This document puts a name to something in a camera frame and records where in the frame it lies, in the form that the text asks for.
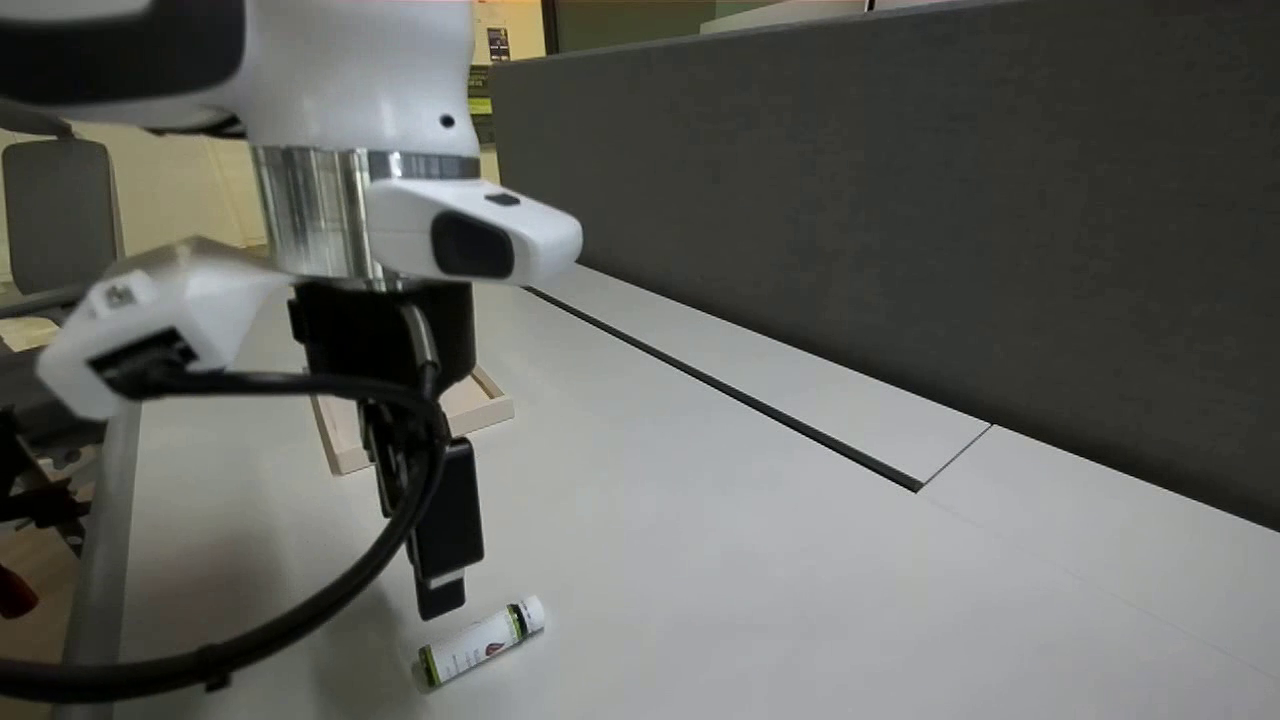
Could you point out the wooden two-compartment tray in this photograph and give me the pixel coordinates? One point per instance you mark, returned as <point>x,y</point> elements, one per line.
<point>346,444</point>

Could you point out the grey partition panel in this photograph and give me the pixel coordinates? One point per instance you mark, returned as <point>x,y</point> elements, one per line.
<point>932,200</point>

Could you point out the red floor object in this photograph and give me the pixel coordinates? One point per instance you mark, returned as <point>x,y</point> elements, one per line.
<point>12,594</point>

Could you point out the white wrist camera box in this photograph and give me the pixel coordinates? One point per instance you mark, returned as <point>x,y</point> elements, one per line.
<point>515,238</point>

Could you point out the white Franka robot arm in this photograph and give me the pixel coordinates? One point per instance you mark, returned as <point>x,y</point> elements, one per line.
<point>346,67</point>

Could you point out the grey office chair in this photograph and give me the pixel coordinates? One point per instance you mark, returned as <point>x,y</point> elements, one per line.
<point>62,212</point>

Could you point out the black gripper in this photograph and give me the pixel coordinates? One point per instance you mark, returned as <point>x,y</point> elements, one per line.
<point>380,335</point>

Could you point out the small wall poster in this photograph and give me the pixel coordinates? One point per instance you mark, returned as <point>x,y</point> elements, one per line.
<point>497,42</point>

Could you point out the grey battery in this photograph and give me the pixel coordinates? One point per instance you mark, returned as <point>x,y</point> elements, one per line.
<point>482,643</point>

